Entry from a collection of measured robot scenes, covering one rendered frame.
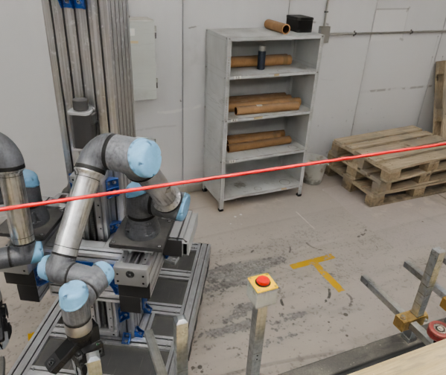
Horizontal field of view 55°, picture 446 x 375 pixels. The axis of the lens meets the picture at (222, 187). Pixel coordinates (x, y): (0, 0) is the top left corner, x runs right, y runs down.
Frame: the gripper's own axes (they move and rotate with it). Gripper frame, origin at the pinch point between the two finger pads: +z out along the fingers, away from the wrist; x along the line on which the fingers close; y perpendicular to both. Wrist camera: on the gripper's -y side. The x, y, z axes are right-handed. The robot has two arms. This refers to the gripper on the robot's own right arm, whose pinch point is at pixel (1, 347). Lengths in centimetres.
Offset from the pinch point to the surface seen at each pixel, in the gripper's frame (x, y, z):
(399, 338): -150, -38, 13
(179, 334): -53, -41, -29
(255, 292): -76, -42, -38
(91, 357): -28, -40, -29
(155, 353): -50, -23, -2
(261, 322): -80, -41, -24
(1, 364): -1.0, -10.6, -3.4
